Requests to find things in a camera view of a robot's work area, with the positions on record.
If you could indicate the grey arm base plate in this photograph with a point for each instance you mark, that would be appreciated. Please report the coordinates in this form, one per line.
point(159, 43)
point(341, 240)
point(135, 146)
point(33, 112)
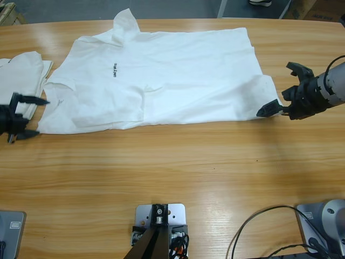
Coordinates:
point(318, 226)
point(11, 234)

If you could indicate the white metal post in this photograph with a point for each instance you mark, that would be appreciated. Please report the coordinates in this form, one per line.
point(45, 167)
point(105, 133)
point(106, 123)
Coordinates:
point(222, 8)

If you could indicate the black white shoe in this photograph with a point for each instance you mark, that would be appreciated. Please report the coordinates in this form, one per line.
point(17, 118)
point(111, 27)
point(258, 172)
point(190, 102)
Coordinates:
point(260, 2)

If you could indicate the brown cardboard box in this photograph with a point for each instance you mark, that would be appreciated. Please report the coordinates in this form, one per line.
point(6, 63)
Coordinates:
point(318, 8)

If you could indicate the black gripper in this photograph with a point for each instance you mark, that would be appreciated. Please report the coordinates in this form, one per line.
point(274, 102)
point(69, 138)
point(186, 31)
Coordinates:
point(304, 100)
point(11, 121)

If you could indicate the wooden pallet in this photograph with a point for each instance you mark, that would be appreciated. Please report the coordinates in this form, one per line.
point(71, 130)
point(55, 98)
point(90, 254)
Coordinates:
point(11, 13)

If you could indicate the white block with dark post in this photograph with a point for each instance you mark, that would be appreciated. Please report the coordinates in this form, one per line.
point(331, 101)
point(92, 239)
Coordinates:
point(159, 232)

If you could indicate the white Unitree T-shirt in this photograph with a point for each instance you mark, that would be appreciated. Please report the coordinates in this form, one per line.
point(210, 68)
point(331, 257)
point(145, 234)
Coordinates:
point(19, 75)
point(161, 81)

